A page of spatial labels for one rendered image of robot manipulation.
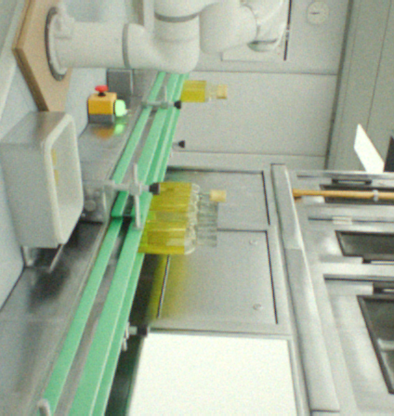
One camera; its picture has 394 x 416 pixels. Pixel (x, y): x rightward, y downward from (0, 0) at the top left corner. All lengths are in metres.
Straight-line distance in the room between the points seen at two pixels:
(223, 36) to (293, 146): 6.49
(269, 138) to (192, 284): 6.32
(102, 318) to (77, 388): 0.16
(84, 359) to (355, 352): 0.63
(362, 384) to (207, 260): 0.51
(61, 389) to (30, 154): 0.40
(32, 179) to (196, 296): 0.52
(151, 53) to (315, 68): 6.24
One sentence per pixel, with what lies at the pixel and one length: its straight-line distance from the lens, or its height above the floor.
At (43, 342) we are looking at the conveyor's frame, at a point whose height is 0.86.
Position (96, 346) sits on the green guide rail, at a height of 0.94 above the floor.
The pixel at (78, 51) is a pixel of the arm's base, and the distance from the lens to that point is 1.16.
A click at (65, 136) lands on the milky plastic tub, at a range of 1.10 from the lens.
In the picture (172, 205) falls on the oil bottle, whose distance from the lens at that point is 1.33.
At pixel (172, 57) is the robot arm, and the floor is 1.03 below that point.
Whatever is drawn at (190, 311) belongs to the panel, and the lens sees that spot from 1.23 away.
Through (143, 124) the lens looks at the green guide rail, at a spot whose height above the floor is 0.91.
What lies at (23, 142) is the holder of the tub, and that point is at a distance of 0.96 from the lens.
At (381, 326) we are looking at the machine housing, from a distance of 1.34.
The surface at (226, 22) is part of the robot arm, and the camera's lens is 1.17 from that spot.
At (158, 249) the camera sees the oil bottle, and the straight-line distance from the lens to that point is 1.24.
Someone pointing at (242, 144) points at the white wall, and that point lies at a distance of 7.57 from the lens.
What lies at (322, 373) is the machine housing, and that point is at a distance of 1.13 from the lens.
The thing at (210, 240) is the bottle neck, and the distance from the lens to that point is 1.23.
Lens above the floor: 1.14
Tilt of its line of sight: 2 degrees down
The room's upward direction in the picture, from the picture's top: 92 degrees clockwise
